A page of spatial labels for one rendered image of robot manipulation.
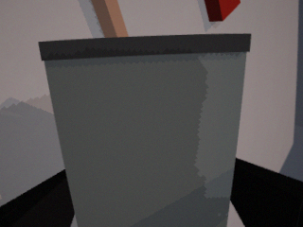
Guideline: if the brown-handled awl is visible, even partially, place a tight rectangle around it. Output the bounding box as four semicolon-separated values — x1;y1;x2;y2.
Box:
92;0;129;38

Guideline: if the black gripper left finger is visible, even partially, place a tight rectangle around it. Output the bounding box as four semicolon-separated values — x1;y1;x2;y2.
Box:
0;170;75;227

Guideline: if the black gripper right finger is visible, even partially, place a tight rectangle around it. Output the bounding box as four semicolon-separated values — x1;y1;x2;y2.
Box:
230;157;303;227

